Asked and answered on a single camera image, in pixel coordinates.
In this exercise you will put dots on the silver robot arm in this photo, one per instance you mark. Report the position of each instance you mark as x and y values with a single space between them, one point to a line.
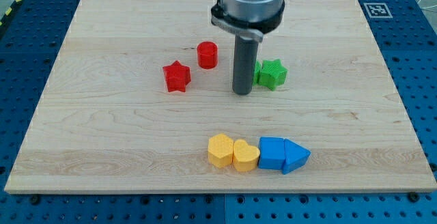
248 19

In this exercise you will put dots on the red star block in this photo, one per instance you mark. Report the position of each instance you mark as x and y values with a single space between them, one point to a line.
177 76

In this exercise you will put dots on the green star block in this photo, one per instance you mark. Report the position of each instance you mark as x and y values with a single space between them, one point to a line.
272 74

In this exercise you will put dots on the yellow hexagon block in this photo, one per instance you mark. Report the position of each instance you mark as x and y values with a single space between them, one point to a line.
220 150

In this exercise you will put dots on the red cylinder block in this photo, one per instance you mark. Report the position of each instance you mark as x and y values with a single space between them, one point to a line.
207 55

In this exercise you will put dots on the green block behind rod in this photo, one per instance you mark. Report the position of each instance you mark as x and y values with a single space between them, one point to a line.
256 73

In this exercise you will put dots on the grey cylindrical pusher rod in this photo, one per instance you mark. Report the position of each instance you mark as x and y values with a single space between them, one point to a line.
245 55

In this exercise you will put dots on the yellow heart block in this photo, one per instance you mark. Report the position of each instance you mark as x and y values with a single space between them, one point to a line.
245 156

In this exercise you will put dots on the blue cube block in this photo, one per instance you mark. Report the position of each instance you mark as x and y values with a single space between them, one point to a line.
272 153

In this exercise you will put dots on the blue triangle block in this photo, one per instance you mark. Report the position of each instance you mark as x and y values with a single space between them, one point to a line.
295 156

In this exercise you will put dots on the wooden board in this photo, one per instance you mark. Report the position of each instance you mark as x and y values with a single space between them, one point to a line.
106 124

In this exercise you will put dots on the white fiducial marker tag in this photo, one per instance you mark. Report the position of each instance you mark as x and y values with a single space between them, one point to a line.
377 10

